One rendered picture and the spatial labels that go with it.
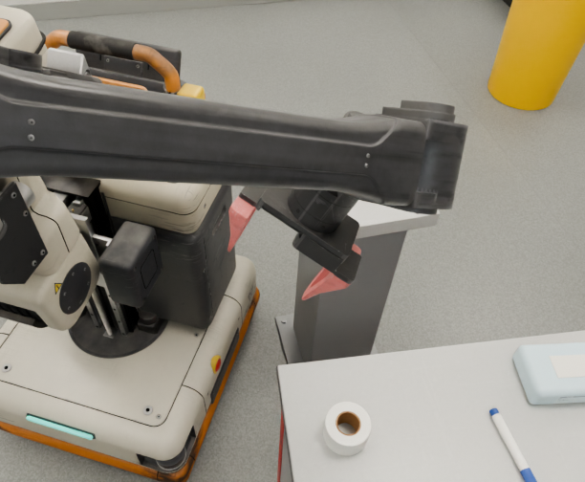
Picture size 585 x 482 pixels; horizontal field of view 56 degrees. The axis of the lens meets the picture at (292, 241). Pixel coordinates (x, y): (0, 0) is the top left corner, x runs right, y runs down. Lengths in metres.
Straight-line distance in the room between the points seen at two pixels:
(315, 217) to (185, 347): 1.07
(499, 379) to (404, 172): 0.67
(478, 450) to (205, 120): 0.76
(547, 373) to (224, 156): 0.79
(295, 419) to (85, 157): 0.70
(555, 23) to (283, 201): 2.39
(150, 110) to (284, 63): 2.83
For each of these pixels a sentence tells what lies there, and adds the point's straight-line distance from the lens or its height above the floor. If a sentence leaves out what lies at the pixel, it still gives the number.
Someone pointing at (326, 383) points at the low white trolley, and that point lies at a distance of 0.94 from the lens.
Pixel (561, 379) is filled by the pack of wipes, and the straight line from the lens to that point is 1.01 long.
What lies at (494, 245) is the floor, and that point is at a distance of 2.30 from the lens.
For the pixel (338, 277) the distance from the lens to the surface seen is 0.54.
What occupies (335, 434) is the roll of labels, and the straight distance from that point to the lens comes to 0.87.
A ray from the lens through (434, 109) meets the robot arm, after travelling 0.44.
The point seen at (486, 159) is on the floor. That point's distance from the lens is 2.68.
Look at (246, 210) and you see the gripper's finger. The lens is 0.54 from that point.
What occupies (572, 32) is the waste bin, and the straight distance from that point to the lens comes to 2.88.
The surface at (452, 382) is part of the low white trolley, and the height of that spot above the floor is 0.76.
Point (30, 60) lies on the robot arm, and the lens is 0.64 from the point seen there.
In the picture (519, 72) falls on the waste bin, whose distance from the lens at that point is 2.96.
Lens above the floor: 1.60
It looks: 49 degrees down
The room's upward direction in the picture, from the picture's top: 4 degrees clockwise
